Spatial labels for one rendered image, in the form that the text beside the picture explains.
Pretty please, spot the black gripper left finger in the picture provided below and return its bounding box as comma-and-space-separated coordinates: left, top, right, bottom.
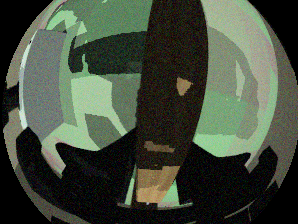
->
55, 127, 137, 204

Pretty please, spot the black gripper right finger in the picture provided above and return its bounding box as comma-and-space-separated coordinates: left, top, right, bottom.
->
176, 141, 250, 205

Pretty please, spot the brown wooden post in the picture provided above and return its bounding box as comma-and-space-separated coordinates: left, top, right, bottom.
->
130, 176, 157, 210

